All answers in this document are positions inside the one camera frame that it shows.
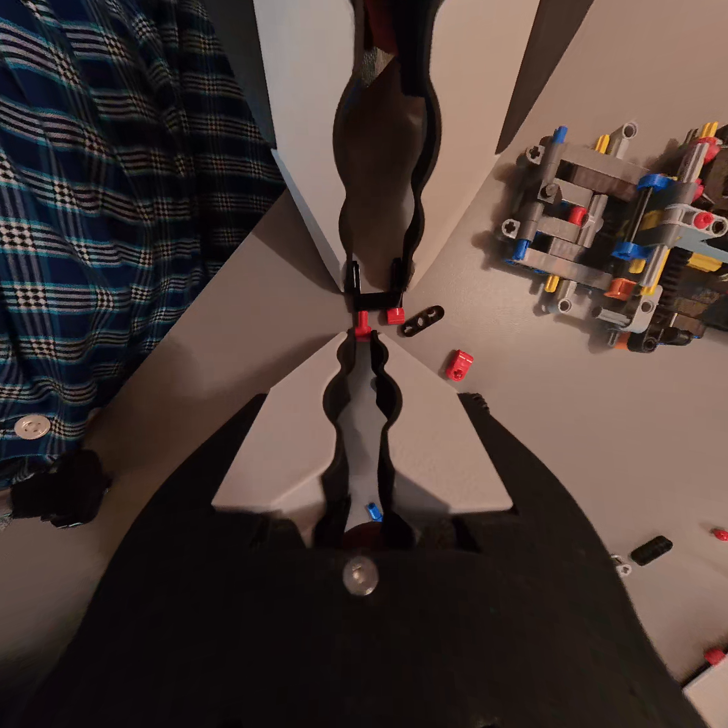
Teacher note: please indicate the red lego connector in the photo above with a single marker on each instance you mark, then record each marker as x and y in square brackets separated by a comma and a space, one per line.
[459, 364]

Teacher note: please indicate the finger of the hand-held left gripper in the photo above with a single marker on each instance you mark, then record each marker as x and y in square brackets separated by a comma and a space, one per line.
[307, 85]
[483, 68]

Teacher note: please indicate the black badge reel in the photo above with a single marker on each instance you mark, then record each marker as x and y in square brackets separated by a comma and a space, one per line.
[62, 489]

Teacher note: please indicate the black lego connector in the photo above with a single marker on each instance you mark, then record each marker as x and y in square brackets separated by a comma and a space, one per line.
[651, 550]

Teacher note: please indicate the black lego frame piece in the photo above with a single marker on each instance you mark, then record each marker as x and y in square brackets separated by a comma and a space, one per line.
[375, 301]

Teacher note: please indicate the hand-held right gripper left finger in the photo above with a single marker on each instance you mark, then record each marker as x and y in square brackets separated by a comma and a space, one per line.
[273, 455]

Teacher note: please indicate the red lego piece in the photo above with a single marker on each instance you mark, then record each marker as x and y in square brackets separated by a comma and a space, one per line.
[715, 657]

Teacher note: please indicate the blue plaid shirt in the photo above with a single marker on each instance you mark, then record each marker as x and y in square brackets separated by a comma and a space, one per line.
[114, 227]

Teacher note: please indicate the black thin lego liftarm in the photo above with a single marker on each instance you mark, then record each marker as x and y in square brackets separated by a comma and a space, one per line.
[422, 321]

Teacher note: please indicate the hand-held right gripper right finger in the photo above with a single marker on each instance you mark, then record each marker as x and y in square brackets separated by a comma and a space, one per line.
[449, 455]

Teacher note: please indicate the lego car chassis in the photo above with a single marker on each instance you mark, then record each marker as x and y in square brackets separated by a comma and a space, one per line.
[597, 227]

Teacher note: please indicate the red lego axle pin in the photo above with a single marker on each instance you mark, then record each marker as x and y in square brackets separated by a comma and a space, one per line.
[363, 329]
[395, 315]

